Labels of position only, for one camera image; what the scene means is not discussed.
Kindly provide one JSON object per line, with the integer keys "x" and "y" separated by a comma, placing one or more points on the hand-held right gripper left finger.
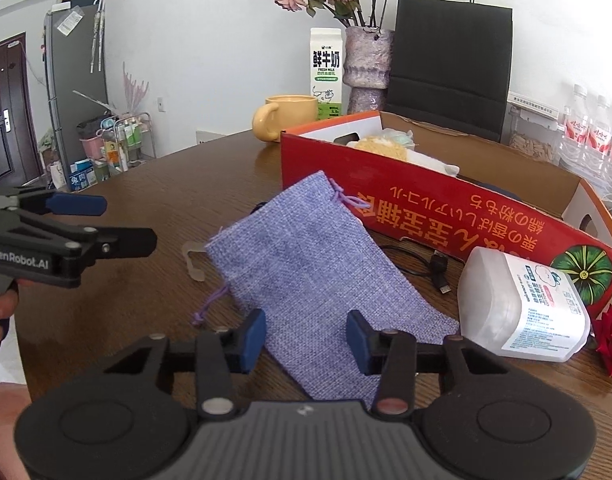
{"x": 253, "y": 337}

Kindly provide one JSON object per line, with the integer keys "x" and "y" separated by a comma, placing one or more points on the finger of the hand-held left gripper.
{"x": 116, "y": 242}
{"x": 76, "y": 205}

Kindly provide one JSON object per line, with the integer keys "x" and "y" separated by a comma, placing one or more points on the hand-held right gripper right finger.
{"x": 357, "y": 337}

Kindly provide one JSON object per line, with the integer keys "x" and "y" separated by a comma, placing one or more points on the red cardboard box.
{"x": 435, "y": 220}

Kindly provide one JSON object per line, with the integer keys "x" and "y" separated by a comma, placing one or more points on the white wipes container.
{"x": 515, "y": 305}

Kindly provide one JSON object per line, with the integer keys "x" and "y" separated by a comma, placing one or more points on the yellow and white plush toy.
{"x": 380, "y": 147}

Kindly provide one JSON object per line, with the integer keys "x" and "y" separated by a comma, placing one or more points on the blue and white carton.
{"x": 82, "y": 176}

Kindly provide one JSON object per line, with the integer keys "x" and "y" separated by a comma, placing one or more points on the pink plastic basket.
{"x": 92, "y": 147}

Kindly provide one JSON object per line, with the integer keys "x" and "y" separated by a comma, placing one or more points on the clear plastic hook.
{"x": 193, "y": 265}

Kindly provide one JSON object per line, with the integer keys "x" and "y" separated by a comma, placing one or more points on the metal rack cart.
{"x": 131, "y": 140}

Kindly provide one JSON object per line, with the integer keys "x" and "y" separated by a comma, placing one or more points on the dark brown door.
{"x": 8, "y": 120}

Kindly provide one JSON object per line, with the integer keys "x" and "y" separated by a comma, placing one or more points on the grey refrigerator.
{"x": 76, "y": 90}

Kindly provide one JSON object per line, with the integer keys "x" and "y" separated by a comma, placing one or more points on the pink pampas grass decoration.
{"x": 136, "y": 90}

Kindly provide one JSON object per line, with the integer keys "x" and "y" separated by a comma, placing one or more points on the hanging white umbrella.
{"x": 97, "y": 35}

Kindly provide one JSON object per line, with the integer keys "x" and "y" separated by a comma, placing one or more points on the yellow mug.
{"x": 291, "y": 117}

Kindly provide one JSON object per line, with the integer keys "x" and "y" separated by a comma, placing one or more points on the white milk carton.
{"x": 326, "y": 80}

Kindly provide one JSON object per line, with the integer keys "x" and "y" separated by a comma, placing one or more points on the clear container of seeds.
{"x": 533, "y": 140}

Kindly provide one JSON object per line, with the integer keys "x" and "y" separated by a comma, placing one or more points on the speckled purple vase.
{"x": 368, "y": 70}

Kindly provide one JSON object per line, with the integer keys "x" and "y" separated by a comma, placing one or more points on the black paper bag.
{"x": 450, "y": 60}

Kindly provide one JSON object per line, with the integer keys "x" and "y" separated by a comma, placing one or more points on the flat white box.
{"x": 535, "y": 101}

